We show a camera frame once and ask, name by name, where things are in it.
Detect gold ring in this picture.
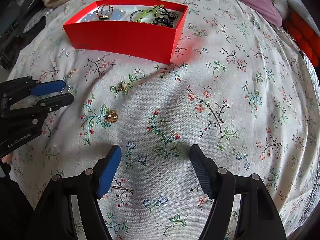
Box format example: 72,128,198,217
104,110,118,123

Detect dark green seed bead bracelet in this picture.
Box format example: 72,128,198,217
129,9,142,22

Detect gold rings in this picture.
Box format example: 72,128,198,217
96,3,115,20

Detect red cardboard box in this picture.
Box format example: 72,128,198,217
62,0,189,66

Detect black cord bracelet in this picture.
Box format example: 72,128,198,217
151,7,179,29

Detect orange plush toy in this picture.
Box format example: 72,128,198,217
282,12,320,68

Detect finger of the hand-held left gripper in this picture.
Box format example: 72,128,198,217
0,77,66,101
0,93,74,121

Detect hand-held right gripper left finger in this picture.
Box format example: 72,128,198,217
30,144,122,240

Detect dark bag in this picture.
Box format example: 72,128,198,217
0,0,47,68

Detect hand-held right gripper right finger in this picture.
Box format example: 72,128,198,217
189,144,287,240

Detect pale blue bead bracelet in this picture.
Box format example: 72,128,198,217
80,8,125,22

